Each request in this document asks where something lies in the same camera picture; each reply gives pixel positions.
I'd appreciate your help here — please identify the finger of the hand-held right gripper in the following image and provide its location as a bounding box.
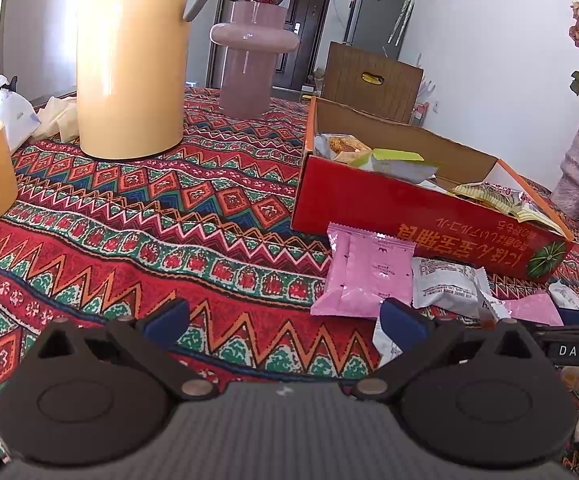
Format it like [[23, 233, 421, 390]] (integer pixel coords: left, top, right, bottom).
[[532, 309, 579, 344]]

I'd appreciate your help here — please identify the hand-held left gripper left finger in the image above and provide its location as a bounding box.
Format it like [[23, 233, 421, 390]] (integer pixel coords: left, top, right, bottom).
[[35, 299, 225, 402]]

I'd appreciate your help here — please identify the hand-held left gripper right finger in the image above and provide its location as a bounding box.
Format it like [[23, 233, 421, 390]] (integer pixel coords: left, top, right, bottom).
[[343, 297, 545, 402]]

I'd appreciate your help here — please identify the pink snack packet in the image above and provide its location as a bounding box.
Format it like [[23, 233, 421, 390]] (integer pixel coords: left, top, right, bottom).
[[502, 292, 565, 327], [344, 234, 417, 320], [311, 221, 370, 317]]

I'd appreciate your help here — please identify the red cardboard box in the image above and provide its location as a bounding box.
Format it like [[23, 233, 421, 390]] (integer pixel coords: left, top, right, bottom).
[[291, 96, 575, 281]]

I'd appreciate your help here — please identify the yellow striped snack packet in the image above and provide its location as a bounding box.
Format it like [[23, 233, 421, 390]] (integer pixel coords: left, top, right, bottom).
[[452, 182, 525, 211]]

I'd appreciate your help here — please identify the patterned red tablecloth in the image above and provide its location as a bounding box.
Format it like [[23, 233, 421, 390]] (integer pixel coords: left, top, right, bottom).
[[0, 87, 579, 480]]

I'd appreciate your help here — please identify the green snack packet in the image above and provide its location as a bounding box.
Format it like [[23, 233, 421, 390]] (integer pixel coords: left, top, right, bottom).
[[352, 147, 440, 183]]

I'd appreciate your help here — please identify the white dried grass bundle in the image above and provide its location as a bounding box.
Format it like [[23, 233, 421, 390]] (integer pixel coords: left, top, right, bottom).
[[416, 52, 437, 103]]

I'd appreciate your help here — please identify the yellow thermos jug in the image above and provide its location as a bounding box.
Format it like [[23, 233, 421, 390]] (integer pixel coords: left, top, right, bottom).
[[76, 0, 220, 161]]

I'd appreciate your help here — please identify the mauve glass vase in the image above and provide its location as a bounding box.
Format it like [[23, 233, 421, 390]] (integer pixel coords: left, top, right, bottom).
[[209, 0, 301, 117]]

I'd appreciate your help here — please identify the white plastic bag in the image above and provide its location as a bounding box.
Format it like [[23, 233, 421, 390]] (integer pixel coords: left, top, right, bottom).
[[0, 75, 42, 153]]

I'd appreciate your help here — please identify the grey refrigerator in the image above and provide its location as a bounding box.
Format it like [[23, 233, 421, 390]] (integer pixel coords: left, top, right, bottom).
[[344, 0, 413, 61]]

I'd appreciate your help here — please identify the dark brown door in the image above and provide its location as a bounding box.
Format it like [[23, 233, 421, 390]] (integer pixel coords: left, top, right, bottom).
[[206, 0, 333, 91]]

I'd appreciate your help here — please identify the white folded umbrella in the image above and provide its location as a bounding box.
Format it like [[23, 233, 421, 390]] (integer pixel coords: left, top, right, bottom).
[[388, 0, 417, 46]]

